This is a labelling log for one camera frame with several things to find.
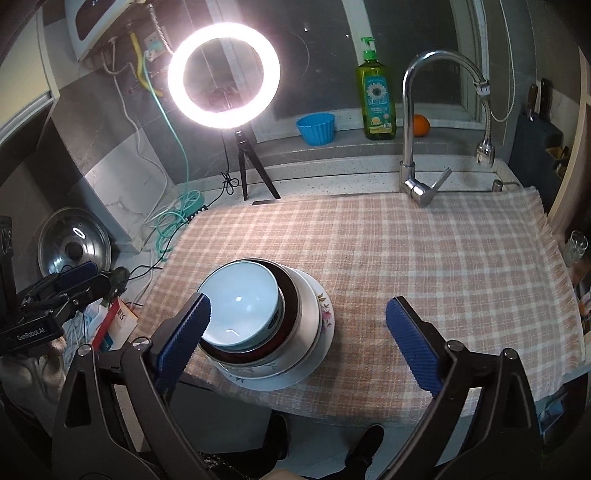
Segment chrome faucet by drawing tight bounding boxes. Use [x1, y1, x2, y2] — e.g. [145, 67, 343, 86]
[399, 51, 497, 208]

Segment white floral plate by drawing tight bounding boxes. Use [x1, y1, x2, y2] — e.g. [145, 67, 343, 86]
[217, 277, 334, 381]

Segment clear drinking glass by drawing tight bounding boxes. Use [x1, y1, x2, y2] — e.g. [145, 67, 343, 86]
[563, 230, 589, 267]

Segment black tripod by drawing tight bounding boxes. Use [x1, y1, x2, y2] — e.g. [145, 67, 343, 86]
[233, 129, 281, 201]

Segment black power strip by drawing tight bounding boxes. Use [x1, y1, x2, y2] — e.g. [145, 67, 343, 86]
[185, 203, 212, 227]

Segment steel pot lid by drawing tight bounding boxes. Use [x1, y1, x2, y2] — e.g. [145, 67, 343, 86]
[38, 208, 112, 278]

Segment white water heater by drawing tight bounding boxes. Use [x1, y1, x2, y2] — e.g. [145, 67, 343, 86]
[65, 0, 153, 63]

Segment white cable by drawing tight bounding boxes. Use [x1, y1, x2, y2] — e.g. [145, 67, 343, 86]
[110, 41, 172, 232]

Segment green dish soap bottle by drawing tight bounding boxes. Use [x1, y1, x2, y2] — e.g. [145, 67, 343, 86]
[355, 37, 397, 141]

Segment dark knife block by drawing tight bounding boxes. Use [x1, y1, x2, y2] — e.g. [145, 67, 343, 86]
[510, 111, 564, 213]

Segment pink checked cloth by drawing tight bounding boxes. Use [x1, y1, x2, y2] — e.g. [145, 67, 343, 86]
[136, 187, 583, 423]

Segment yellow gas hose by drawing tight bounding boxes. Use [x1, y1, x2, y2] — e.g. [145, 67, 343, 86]
[130, 31, 163, 97]

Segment white floral bowl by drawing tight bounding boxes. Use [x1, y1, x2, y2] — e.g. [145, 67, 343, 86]
[212, 268, 323, 371]

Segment small white plate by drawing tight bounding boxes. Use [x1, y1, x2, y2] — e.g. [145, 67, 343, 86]
[226, 351, 331, 391]

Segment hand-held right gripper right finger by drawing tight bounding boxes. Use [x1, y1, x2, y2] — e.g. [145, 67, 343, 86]
[385, 296, 543, 480]

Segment black tripod cable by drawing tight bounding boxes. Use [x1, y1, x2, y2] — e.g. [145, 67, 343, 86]
[221, 134, 237, 199]

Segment light blue bowl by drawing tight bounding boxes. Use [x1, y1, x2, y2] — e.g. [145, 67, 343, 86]
[198, 261, 283, 350]

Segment ring light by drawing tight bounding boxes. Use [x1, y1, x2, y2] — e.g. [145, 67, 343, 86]
[167, 22, 281, 130]

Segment blue plastic bowl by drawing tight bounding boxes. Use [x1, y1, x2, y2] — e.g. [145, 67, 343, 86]
[295, 112, 335, 147]

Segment teal cable reel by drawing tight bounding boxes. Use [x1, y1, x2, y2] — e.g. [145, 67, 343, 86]
[178, 191, 206, 217]

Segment red book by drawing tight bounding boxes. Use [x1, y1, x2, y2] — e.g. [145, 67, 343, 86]
[92, 298, 139, 354]

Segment person's black shoe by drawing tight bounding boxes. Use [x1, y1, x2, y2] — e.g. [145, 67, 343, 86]
[346, 425, 385, 476]
[259, 413, 290, 462]

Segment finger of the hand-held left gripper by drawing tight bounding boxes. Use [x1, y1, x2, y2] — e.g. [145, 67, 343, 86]
[46, 272, 118, 324]
[21, 261, 100, 305]

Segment kitchen knives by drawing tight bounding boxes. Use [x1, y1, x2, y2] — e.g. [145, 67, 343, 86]
[526, 78, 555, 121]

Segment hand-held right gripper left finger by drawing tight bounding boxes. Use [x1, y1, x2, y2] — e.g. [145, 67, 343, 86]
[52, 293, 213, 480]

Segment teal cable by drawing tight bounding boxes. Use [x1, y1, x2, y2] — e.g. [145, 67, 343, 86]
[143, 60, 206, 260]

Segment red steel-lined bowl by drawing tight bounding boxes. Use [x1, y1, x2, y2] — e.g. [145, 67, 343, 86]
[203, 259, 303, 366]

